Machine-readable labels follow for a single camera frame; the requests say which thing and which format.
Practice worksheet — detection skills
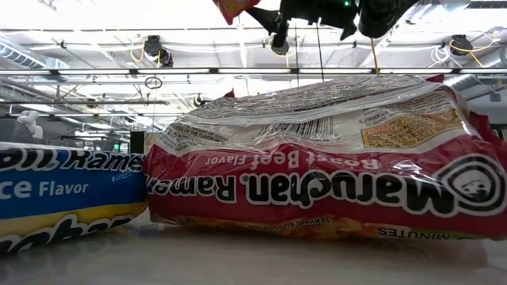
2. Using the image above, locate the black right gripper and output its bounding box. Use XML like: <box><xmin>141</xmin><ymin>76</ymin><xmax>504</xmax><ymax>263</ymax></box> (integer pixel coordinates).
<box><xmin>244</xmin><ymin>0</ymin><xmax>360</xmax><ymax>41</ymax></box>

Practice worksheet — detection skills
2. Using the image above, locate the red Maruchan noodle pack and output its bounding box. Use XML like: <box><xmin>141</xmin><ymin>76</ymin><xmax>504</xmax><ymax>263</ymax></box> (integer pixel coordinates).
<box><xmin>143</xmin><ymin>74</ymin><xmax>507</xmax><ymax>241</ymax></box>

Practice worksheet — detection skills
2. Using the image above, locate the black hanging cable with loop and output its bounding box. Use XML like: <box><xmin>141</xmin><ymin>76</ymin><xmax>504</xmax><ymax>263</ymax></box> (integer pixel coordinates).
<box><xmin>315</xmin><ymin>22</ymin><xmax>326</xmax><ymax>82</ymax></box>

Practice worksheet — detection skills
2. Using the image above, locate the black box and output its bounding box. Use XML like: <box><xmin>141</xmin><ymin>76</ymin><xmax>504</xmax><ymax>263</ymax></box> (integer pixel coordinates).
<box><xmin>129</xmin><ymin>130</ymin><xmax>146</xmax><ymax>154</ymax></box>

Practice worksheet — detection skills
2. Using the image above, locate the silver ventilation duct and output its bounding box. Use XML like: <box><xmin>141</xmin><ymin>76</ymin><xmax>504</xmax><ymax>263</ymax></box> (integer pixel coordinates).
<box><xmin>0</xmin><ymin>39</ymin><xmax>71</xmax><ymax>80</ymax></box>
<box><xmin>445</xmin><ymin>47</ymin><xmax>507</xmax><ymax>104</ymax></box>

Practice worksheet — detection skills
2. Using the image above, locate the blue Maruchan noodle pack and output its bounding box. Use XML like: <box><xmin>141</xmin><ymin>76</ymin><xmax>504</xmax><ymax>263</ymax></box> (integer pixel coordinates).
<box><xmin>0</xmin><ymin>141</ymin><xmax>148</xmax><ymax>254</ymax></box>

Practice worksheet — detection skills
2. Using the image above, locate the black ceiling cord reel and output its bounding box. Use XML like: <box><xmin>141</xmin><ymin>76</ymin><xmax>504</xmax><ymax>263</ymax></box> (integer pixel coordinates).
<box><xmin>142</xmin><ymin>34</ymin><xmax>174</xmax><ymax>68</ymax></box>
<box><xmin>449</xmin><ymin>33</ymin><xmax>475</xmax><ymax>57</ymax></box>
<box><xmin>270</xmin><ymin>37</ymin><xmax>291</xmax><ymax>56</ymax></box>

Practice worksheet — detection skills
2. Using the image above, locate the yellow hanging cable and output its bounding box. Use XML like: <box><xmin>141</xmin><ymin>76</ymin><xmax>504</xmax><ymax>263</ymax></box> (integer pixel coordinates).
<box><xmin>370</xmin><ymin>37</ymin><xmax>381</xmax><ymax>77</ymax></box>

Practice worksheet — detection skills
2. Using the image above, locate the long LED light strip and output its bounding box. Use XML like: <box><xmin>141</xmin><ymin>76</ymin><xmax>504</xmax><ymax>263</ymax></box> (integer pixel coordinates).
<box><xmin>0</xmin><ymin>67</ymin><xmax>507</xmax><ymax>76</ymax></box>

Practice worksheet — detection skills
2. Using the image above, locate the thin black cable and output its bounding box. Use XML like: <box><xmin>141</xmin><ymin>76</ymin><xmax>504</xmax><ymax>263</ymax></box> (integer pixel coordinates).
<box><xmin>293</xmin><ymin>21</ymin><xmax>299</xmax><ymax>88</ymax></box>

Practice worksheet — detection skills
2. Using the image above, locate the orange Maruchan noodle pack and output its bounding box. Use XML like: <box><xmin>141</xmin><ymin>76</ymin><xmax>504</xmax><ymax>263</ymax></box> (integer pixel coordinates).
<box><xmin>212</xmin><ymin>0</ymin><xmax>261</xmax><ymax>26</ymax></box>

